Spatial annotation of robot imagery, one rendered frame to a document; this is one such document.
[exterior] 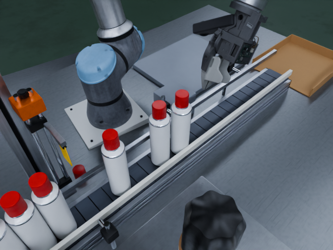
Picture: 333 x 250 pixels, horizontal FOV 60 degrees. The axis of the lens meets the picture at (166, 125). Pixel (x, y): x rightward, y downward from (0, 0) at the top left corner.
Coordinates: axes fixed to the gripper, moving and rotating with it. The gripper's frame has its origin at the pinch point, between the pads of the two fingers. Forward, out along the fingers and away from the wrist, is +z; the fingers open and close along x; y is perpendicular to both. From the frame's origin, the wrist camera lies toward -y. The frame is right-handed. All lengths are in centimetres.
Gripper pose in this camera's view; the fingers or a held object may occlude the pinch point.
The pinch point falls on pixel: (203, 83)
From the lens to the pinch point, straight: 75.2
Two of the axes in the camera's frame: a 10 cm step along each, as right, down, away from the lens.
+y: 6.5, 5.4, -5.3
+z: -3.4, 8.4, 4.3
